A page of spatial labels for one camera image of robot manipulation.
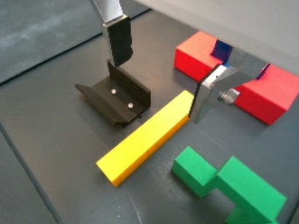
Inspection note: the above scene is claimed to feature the black U-shaped holder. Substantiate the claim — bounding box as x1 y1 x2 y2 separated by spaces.
74 61 150 127

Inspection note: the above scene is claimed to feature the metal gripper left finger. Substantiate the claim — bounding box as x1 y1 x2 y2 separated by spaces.
89 0 133 67

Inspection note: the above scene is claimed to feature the green stepped block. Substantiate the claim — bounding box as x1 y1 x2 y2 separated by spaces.
172 147 287 224

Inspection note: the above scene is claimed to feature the yellow bar block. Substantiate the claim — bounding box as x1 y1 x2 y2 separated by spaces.
96 90 193 187

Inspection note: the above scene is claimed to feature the red slotted board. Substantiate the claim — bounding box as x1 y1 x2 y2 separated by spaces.
173 31 299 125

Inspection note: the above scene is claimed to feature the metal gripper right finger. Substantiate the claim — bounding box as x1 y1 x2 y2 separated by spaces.
189 48 268 123

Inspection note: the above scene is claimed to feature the dark blue U block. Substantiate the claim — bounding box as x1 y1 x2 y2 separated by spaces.
209 39 269 80

